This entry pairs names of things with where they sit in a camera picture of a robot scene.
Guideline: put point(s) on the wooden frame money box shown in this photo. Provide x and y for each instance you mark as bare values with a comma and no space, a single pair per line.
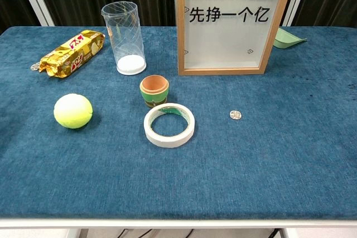
223,40

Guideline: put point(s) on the silver coin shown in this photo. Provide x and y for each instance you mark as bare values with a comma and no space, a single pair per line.
235,115

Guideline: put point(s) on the small green wooden cup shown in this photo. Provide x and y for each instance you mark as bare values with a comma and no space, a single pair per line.
154,93

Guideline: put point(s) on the golden snack packet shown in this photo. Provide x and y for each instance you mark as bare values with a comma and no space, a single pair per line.
72,54

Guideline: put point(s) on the clear plastic cup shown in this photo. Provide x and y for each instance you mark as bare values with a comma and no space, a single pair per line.
125,40

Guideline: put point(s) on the yellow tennis ball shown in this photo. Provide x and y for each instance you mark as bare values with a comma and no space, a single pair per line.
73,111

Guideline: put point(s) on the white tape roll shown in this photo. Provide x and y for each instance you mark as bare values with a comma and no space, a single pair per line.
150,132

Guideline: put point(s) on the green plastic tray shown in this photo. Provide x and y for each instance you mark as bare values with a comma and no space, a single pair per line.
287,41

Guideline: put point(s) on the blue table cloth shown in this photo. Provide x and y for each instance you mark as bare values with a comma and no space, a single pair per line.
178,171

